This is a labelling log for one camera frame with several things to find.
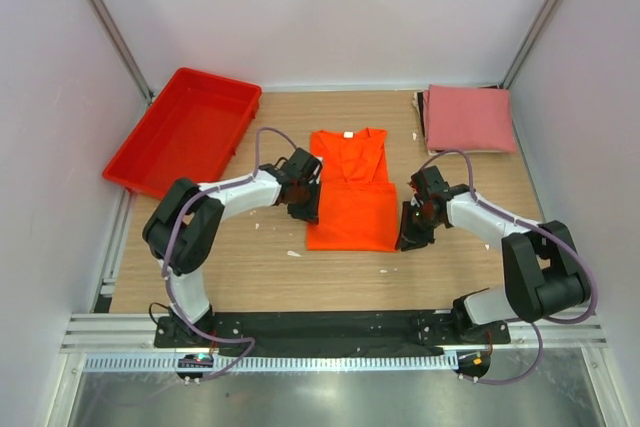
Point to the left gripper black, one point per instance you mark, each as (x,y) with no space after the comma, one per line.
(309,213)

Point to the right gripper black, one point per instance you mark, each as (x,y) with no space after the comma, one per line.
(409,237)

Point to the orange t shirt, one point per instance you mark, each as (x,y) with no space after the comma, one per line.
(358,206)

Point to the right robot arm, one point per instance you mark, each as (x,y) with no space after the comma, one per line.
(542,272)

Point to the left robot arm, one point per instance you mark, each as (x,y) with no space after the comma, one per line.
(181,232)

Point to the folded pink t shirt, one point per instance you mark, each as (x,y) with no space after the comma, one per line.
(472,119)

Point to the red plastic bin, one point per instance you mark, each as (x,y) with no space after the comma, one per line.
(192,129)

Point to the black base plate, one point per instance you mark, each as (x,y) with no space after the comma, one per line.
(351,334)

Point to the slotted cable duct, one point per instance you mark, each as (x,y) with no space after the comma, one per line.
(184,363)

